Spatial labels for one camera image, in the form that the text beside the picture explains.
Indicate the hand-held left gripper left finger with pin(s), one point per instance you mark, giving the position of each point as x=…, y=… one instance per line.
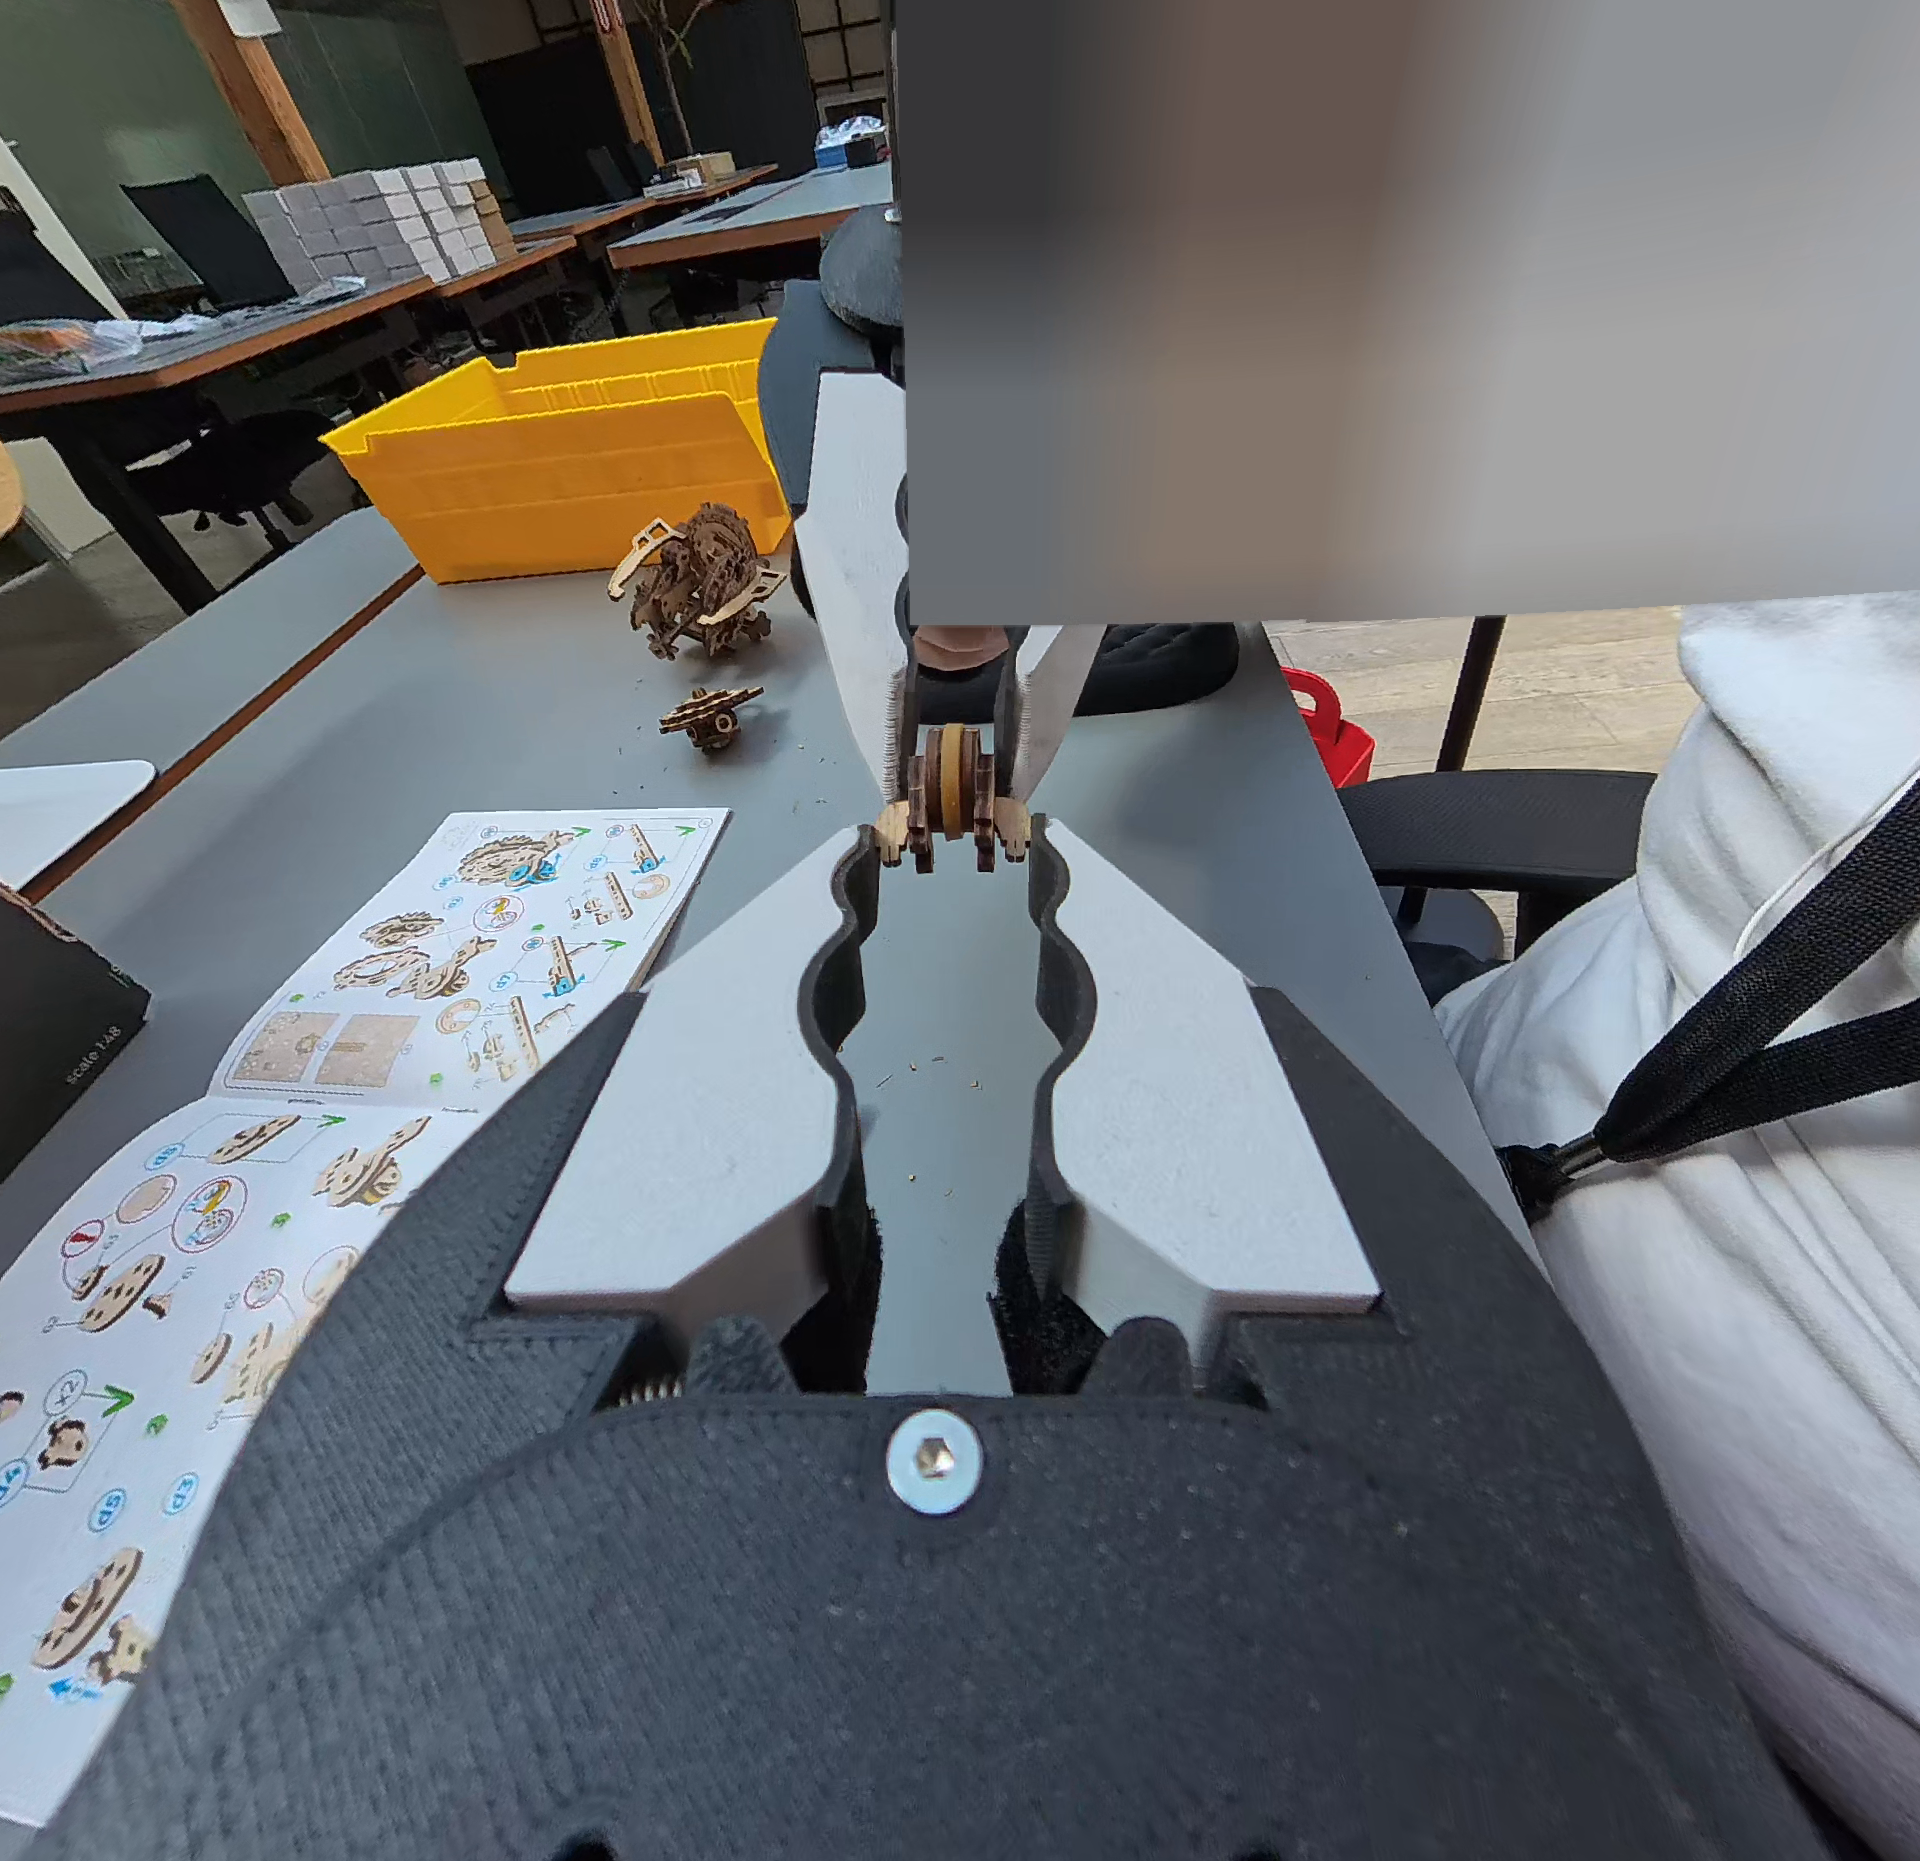
x=674, y=1127

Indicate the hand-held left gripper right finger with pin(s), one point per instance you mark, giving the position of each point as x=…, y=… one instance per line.
x=1199, y=1127

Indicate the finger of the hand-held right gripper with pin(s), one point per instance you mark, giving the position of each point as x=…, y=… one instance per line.
x=854, y=541
x=1057, y=690

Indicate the small wooden wheel assembly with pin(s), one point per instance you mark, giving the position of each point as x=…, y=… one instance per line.
x=947, y=796

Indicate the grey-topped background desk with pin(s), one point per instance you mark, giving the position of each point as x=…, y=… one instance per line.
x=765, y=211

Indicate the grey desk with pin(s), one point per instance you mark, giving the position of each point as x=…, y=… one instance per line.
x=496, y=721

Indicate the wood-edged background desk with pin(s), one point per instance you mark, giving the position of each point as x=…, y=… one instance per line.
x=270, y=331

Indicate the person's right hand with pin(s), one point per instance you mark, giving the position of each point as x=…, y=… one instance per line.
x=960, y=643

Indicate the black quilted armrest pad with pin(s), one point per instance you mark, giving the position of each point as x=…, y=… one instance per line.
x=1162, y=661

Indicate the wooden mechanical model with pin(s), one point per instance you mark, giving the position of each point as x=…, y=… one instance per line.
x=705, y=565

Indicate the yellow plastic bin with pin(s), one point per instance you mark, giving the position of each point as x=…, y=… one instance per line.
x=571, y=452

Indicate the small wooden gear piece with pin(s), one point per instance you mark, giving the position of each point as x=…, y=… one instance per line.
x=702, y=717

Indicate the assembly instruction booklet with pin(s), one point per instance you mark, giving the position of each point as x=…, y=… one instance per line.
x=449, y=960

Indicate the red plastic container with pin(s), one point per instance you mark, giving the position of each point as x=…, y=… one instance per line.
x=1334, y=734

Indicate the potted tree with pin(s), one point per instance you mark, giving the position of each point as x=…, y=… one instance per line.
x=682, y=46

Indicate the black metal leg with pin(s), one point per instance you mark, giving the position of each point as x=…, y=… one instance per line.
x=1473, y=690

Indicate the stack of white boxes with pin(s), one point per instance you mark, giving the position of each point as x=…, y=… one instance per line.
x=374, y=220

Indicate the person's white hoodie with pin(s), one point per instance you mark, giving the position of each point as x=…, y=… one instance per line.
x=1726, y=1366

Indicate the black background office chair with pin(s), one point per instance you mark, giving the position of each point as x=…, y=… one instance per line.
x=210, y=242

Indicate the black cardboard box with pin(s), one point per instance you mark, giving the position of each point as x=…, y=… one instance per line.
x=61, y=1020

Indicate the wooden pillar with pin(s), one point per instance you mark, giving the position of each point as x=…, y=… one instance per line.
x=248, y=76

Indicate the clear plastic bags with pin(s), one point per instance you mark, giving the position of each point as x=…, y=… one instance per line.
x=136, y=335

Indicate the white flat panel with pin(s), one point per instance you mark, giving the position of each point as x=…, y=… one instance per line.
x=67, y=819

